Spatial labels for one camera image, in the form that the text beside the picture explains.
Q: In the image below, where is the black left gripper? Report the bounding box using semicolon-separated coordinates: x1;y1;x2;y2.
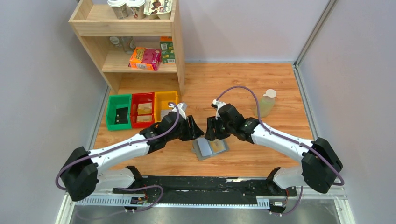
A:
166;115;205;142

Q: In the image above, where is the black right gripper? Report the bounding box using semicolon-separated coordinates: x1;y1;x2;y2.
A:
205;116;235;141

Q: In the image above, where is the orange pink snack box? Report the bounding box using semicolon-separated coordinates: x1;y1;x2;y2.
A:
129;47;161;71

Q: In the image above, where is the clear glass jar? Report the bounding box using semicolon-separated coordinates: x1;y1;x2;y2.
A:
120;36;136;55

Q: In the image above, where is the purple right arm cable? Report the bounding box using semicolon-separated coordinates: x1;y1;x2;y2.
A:
215;86;345;217

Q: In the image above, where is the wooden shelf unit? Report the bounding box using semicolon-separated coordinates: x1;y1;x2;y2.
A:
69;0;185;95

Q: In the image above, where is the lower gold card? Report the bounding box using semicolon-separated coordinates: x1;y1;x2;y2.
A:
136;115;153;123

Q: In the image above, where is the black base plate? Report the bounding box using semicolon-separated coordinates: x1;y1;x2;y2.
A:
129;176;297;205

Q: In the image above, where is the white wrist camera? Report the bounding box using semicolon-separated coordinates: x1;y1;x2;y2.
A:
211;99;226;120
169;102;187;120

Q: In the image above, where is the green liquid bottle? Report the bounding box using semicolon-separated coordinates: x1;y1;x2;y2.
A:
253;89;277;118

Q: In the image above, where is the green carton box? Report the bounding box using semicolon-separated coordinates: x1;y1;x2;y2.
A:
160;36;176;64

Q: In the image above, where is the white lid paper cup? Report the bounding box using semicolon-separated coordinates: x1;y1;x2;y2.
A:
107;0;128;19

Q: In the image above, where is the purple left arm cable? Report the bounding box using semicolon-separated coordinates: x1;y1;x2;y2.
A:
55;102;181;213

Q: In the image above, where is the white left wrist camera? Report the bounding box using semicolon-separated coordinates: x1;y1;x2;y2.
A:
169;102;187;120

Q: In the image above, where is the red plastic bin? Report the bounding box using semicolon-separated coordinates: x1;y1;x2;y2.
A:
130;92;155;128

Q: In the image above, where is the silver card in yellow bin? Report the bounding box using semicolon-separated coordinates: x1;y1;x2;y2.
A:
160;109;172;121

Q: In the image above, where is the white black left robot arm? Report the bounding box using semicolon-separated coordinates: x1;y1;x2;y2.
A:
56;112;204;202

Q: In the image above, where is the chocolate pudding pack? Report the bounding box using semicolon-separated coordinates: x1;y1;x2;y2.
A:
144;0;173;20

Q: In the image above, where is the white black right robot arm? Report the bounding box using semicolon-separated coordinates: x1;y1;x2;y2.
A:
205;101;343;196

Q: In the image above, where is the upper gold card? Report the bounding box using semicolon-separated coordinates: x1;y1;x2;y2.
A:
137;102;153;115

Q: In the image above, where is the black card in green bin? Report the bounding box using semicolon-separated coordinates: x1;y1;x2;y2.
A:
114;107;129;125

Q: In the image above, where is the aluminium frame rail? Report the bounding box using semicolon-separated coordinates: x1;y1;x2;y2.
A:
56;176;355;224

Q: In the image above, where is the yellow plastic bin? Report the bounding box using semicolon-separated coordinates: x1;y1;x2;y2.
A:
154;91;181;122

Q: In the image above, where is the green plastic bin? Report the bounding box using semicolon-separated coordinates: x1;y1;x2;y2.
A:
105;94;132;131

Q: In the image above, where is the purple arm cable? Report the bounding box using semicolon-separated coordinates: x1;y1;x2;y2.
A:
55;102;181;213
215;86;345;217

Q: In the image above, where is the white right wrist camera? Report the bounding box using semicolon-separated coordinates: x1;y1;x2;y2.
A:
211;99;226;120

